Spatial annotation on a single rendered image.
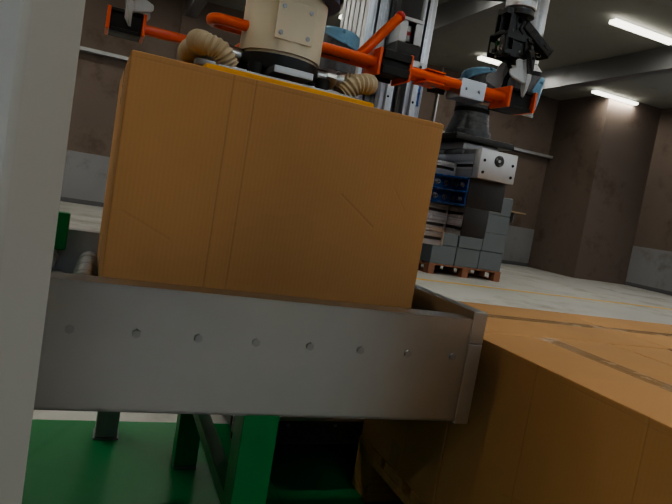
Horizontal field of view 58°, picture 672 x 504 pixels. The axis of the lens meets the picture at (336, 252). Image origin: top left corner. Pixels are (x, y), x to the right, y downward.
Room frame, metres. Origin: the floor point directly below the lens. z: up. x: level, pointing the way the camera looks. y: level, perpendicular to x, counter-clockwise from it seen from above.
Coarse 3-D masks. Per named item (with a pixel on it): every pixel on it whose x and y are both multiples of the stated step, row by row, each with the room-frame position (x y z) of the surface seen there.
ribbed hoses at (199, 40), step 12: (192, 36) 1.13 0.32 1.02; (204, 36) 1.12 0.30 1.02; (216, 36) 1.13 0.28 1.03; (180, 48) 1.25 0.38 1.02; (192, 48) 1.14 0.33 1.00; (204, 48) 1.12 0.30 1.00; (216, 48) 1.12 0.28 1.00; (228, 48) 1.13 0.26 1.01; (180, 60) 1.29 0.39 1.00; (192, 60) 1.28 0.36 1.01; (216, 60) 1.13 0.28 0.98; (228, 60) 1.13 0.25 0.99; (348, 84) 1.23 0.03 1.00; (360, 84) 1.23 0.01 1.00; (372, 84) 1.25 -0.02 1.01
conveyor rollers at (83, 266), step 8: (56, 256) 1.36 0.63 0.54; (80, 256) 1.38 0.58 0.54; (88, 256) 1.35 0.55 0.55; (96, 256) 1.40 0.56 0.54; (56, 264) 1.37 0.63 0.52; (80, 264) 1.24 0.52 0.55; (88, 264) 1.24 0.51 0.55; (96, 264) 1.31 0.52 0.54; (72, 272) 1.20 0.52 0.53; (80, 272) 1.14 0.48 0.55; (88, 272) 1.16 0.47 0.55; (96, 272) 1.24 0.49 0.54
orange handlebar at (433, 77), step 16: (208, 16) 1.21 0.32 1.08; (224, 16) 1.21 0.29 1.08; (160, 32) 1.43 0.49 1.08; (176, 32) 1.45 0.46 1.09; (240, 32) 1.26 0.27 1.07; (336, 48) 1.30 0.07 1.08; (352, 64) 1.37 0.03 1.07; (368, 64) 1.34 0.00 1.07; (416, 80) 1.43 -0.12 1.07; (432, 80) 1.40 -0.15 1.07; (448, 80) 1.41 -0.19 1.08; (496, 96) 1.47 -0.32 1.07
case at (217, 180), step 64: (128, 64) 1.03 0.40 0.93; (192, 64) 1.03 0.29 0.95; (128, 128) 0.99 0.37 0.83; (192, 128) 1.03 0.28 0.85; (256, 128) 1.07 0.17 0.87; (320, 128) 1.12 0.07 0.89; (384, 128) 1.17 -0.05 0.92; (128, 192) 1.00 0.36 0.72; (192, 192) 1.04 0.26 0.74; (256, 192) 1.08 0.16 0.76; (320, 192) 1.13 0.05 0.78; (384, 192) 1.18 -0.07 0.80; (128, 256) 1.00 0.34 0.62; (192, 256) 1.04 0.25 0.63; (256, 256) 1.09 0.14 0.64; (320, 256) 1.14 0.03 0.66; (384, 256) 1.19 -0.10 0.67
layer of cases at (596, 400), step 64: (512, 320) 1.49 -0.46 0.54; (576, 320) 1.69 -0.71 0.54; (512, 384) 1.07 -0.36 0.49; (576, 384) 0.94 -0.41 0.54; (640, 384) 1.00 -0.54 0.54; (384, 448) 1.48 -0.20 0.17; (448, 448) 1.22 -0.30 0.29; (512, 448) 1.04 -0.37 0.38; (576, 448) 0.91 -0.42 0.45; (640, 448) 0.81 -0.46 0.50
